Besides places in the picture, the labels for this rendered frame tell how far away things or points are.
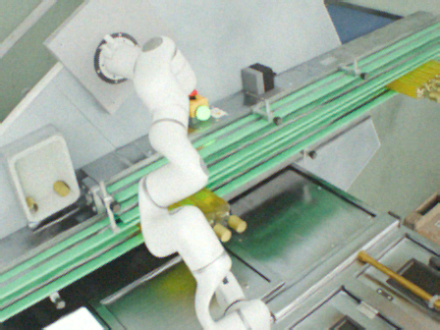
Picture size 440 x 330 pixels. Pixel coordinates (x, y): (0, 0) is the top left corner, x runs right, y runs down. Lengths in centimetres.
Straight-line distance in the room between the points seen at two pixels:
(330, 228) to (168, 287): 56
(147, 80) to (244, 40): 75
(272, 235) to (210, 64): 59
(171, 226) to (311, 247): 71
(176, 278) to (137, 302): 14
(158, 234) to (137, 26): 70
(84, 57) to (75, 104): 15
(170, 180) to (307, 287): 59
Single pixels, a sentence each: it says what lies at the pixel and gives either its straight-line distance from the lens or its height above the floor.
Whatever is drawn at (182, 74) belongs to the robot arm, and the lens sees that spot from 140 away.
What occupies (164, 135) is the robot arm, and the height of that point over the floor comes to 123.
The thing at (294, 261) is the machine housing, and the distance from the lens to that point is 176.
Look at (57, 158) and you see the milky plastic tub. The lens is 168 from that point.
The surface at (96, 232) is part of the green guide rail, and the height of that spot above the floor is 92.
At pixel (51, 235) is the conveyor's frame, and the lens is 168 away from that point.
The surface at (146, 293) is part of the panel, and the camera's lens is 169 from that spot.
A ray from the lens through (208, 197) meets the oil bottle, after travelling 173.
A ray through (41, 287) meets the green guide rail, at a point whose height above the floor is 93.
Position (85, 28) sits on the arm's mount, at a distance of 159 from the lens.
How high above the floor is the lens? 217
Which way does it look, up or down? 45 degrees down
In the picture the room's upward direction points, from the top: 127 degrees clockwise
